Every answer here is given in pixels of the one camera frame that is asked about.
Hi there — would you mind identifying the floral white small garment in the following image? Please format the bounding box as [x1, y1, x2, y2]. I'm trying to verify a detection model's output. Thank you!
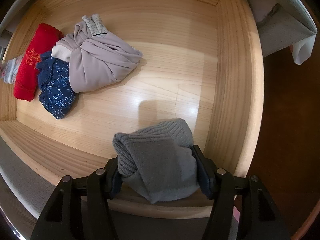
[1, 55, 23, 84]

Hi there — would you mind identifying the grey ribbed knit garment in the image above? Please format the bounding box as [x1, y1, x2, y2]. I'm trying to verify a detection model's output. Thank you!
[112, 118, 199, 204]

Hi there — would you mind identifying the red folded garment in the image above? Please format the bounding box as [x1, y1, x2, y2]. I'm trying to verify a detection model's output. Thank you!
[14, 23, 63, 101]

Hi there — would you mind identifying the taupe tied garment bundle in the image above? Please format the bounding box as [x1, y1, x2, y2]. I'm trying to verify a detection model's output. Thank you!
[52, 14, 143, 93]

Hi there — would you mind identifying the navy blue patterned underwear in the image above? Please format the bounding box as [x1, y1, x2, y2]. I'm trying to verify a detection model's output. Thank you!
[36, 51, 76, 120]

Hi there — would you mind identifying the grey white nightstand cabinet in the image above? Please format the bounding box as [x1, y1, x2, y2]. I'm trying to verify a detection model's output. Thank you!
[0, 0, 318, 65]

